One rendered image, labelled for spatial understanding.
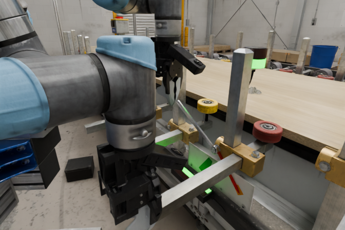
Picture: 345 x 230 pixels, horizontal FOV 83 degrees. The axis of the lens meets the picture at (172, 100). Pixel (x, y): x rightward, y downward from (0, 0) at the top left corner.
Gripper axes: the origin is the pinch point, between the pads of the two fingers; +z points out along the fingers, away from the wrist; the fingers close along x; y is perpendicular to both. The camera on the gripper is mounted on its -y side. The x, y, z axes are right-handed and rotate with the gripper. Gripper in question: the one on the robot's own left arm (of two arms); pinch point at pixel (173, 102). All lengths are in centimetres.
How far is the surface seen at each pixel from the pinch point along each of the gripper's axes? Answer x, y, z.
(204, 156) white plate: -2.0, -10.8, 17.5
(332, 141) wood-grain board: -12.5, -42.6, 5.8
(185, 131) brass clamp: -5.4, -1.6, 12.8
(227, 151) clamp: 1.1, -19.1, 10.5
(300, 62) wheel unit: -112, -30, 1
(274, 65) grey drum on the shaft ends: -159, -10, 12
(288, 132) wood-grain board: -12.9, -32.5, 6.7
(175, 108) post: -8.4, 4.6, 6.1
